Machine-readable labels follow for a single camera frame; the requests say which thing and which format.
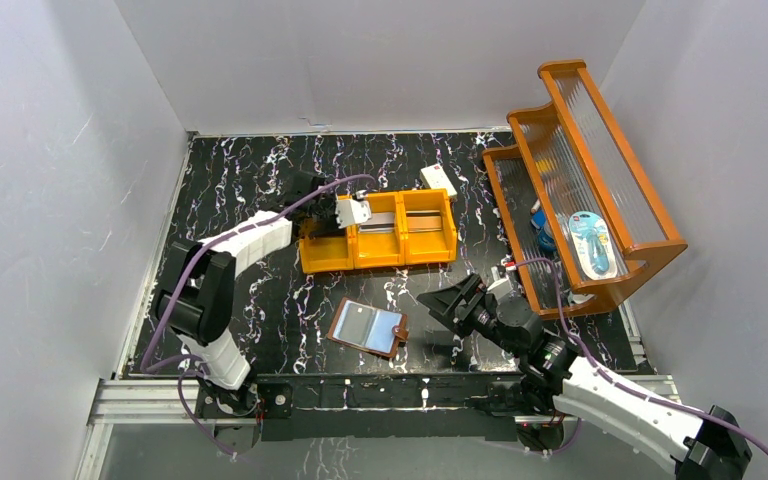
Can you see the white small box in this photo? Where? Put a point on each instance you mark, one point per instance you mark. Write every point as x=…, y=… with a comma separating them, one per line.
x=435, y=178

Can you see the brown leather card holder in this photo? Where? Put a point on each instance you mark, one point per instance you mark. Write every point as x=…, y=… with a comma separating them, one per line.
x=368, y=329

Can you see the middle orange bin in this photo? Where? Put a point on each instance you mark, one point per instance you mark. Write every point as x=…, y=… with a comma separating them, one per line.
x=380, y=242

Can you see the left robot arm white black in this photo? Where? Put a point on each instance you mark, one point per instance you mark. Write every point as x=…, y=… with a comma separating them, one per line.
x=195, y=293

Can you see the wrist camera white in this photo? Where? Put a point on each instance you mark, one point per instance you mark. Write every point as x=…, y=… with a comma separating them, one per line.
x=501, y=286
x=351, y=212

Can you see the card in right bin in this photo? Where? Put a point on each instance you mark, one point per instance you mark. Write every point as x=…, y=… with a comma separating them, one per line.
x=424, y=221

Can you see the orange bin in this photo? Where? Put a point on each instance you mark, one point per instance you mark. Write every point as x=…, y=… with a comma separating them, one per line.
x=327, y=254
x=380, y=242
x=431, y=235

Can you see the blue packaged item on shelf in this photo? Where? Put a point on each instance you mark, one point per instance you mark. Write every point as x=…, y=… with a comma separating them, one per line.
x=593, y=245

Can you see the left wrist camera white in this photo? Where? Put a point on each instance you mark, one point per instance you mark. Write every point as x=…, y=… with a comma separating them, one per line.
x=351, y=212

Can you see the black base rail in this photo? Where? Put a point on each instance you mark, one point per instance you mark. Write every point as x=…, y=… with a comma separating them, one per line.
x=536, y=431

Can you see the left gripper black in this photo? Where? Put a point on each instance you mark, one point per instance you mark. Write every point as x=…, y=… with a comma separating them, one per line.
x=330, y=221

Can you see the aluminium frame rail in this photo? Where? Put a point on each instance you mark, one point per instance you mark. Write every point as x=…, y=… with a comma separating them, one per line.
x=168, y=400

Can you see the silver card in middle bin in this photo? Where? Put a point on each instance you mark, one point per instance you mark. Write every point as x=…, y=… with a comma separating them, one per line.
x=379, y=223

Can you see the right orange bin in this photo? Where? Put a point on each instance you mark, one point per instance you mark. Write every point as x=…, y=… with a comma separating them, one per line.
x=431, y=235

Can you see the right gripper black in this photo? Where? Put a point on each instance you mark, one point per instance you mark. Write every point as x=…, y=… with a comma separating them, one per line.
x=446, y=299

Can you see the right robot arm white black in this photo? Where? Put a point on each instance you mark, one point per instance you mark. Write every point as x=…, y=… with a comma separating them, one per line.
x=557, y=377

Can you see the orange wooden shelf rack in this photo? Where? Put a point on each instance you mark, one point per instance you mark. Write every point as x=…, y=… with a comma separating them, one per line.
x=571, y=157

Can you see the left orange bin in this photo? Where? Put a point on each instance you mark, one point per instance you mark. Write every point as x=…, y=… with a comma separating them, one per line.
x=327, y=254

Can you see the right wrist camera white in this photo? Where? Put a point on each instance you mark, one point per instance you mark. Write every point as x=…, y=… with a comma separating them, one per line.
x=501, y=286

